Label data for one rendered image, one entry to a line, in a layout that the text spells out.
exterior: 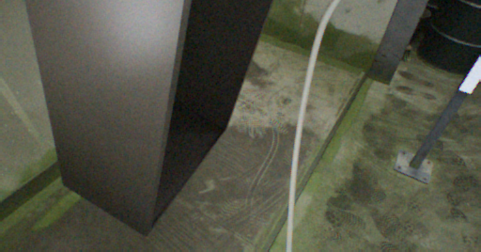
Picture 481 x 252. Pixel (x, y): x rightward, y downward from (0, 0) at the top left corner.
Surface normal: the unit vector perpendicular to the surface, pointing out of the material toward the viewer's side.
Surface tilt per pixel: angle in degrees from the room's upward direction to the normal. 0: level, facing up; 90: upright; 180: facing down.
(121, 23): 90
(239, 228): 0
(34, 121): 57
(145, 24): 90
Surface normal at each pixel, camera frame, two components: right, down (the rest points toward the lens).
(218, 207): 0.07, -0.74
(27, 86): 0.76, -0.07
